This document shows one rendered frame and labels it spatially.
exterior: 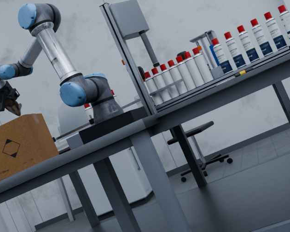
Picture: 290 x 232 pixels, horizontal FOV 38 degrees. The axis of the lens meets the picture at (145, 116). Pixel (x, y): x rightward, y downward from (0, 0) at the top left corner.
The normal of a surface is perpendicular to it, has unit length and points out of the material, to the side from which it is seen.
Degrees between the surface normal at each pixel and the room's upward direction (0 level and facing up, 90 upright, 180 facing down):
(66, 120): 90
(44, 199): 90
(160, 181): 90
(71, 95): 97
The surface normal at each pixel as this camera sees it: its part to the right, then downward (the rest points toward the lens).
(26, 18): -0.59, 0.09
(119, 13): 0.52, -0.26
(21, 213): 0.88, -0.40
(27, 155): -0.14, 0.03
